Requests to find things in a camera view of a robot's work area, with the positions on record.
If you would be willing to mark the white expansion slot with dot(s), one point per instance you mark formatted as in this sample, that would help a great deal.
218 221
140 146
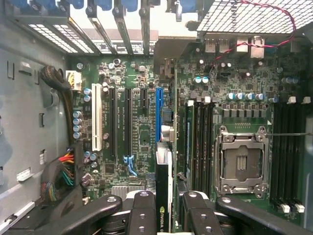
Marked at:
96 117

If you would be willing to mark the black open PC case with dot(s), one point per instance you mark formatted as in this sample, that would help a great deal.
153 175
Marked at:
24 110

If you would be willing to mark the short black expansion slot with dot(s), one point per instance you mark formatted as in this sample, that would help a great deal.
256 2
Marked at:
143 99

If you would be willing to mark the metal expansion slot cover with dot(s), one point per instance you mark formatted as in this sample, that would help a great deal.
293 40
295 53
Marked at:
145 31
102 31
123 31

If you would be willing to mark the silver network port block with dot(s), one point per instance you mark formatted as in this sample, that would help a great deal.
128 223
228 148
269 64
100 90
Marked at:
256 47

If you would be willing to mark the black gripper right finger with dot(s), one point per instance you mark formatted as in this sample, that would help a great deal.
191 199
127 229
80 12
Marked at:
198 218

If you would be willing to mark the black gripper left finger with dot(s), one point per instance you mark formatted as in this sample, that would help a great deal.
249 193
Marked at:
143 215

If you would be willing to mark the blue expansion slot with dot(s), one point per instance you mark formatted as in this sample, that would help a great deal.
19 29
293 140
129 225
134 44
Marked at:
159 115

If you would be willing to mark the long black expansion slot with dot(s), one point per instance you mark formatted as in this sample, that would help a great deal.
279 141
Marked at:
128 122
112 122

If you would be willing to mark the green motherboard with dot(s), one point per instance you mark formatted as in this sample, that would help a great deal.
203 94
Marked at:
146 127

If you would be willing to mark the silver chipset heatsink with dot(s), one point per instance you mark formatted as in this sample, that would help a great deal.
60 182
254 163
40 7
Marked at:
119 190

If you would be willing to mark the white power connector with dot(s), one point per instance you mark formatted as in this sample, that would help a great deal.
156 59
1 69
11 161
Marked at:
73 80

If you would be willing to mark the silver USB port block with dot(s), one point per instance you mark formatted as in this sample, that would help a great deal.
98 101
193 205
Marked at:
216 45

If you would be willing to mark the black RAM slot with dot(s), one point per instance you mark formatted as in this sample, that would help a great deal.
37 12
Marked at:
286 147
293 147
300 147
197 147
211 147
204 147
278 147

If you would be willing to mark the metal CPU socket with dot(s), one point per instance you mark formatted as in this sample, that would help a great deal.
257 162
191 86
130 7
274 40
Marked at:
242 159

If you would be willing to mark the thin socket locking lever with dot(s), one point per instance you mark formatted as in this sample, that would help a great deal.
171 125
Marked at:
291 133

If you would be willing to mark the light blue slot latch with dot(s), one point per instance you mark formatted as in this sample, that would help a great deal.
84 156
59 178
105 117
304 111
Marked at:
130 165

